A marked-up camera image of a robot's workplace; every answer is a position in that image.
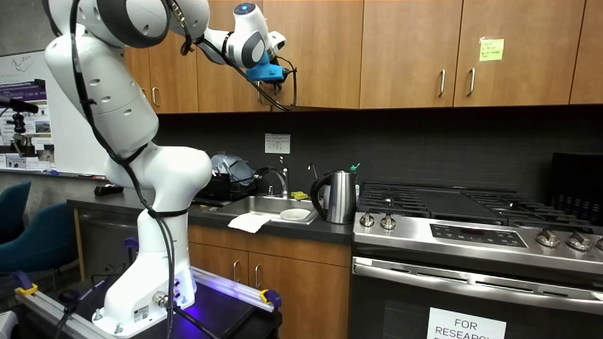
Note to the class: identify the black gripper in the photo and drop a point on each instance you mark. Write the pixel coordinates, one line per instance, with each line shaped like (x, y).
(277, 91)

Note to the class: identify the wooden cabinet door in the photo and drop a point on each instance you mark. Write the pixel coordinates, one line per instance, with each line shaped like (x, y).
(520, 76)
(326, 50)
(216, 265)
(590, 50)
(175, 82)
(307, 295)
(218, 88)
(407, 50)

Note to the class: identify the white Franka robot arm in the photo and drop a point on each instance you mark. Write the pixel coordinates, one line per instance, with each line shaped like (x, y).
(124, 107)

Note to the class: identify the white paper label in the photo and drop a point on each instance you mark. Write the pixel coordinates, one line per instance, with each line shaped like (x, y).
(277, 144)

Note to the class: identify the small chrome faucet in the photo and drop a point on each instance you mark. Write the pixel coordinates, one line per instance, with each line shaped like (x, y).
(311, 174)

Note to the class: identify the chrome kitchen faucet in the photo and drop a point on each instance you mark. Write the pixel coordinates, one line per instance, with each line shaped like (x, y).
(282, 186)

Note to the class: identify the yellow sponge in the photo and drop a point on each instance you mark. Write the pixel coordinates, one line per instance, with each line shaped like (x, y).
(299, 197)

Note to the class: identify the green capped bottle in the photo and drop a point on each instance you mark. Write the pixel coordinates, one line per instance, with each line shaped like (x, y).
(354, 169)

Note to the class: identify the stainless steel sink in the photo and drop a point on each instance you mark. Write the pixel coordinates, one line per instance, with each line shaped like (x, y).
(264, 204)

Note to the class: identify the black dish rack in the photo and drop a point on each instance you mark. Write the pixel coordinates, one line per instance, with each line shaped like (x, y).
(218, 191)

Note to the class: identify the stainless steel electric kettle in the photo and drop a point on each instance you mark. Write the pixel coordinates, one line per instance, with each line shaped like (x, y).
(339, 199)

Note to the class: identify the white bowl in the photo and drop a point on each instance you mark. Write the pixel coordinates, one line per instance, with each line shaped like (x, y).
(294, 216)

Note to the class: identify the white paper towel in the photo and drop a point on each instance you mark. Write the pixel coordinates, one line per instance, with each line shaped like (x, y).
(250, 223)

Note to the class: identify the yellow clamp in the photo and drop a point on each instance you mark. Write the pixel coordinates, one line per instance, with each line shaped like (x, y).
(26, 291)
(264, 295)

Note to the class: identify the small black countertop object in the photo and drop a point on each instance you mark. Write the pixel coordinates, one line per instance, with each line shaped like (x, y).
(107, 189)

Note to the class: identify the yellow sticky note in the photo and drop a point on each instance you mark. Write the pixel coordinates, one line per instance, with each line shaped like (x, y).
(490, 50)

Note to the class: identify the stainless dishwasher front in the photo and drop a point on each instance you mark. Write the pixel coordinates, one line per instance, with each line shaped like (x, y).
(105, 246)

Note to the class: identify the stainless steel gas range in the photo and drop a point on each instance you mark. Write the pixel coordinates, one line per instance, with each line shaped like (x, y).
(476, 252)

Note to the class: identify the white whiteboard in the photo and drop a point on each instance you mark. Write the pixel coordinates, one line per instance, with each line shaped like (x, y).
(37, 125)

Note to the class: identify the printed poster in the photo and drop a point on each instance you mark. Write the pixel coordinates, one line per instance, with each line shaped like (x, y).
(24, 91)

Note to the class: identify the teal chair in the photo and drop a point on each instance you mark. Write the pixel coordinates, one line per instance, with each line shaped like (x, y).
(43, 242)
(11, 210)

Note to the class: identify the white printed paper sign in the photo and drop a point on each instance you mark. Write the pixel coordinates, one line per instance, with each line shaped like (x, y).
(463, 325)

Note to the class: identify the black countertop appliance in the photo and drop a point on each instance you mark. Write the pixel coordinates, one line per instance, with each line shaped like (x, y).
(576, 189)

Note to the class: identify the aluminium frame robot cart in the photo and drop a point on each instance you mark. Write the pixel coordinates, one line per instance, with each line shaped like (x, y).
(213, 314)

